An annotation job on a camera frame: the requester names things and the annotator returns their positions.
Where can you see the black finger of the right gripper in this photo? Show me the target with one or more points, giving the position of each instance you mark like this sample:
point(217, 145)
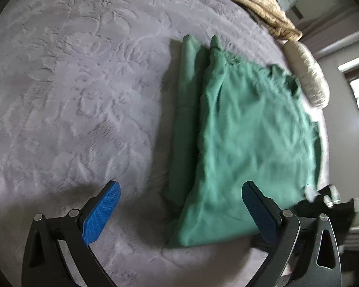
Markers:
point(328, 201)

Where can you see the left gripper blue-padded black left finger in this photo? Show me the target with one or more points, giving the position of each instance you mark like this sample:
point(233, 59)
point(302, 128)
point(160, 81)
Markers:
point(43, 261)

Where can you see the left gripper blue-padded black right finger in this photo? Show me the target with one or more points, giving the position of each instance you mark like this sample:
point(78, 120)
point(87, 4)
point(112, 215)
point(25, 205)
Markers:
point(319, 263)

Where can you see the green garment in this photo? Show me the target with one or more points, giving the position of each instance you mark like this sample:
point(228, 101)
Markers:
point(236, 121)

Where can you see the cream pleated pillow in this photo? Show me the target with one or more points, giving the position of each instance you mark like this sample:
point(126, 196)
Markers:
point(310, 75)

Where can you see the grey embossed plush bedspread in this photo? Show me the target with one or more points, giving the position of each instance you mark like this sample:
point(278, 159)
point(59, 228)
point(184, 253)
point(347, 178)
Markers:
point(87, 95)

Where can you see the beige patterned blanket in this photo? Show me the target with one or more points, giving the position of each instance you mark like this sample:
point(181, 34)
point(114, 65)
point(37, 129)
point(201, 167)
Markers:
point(274, 17)

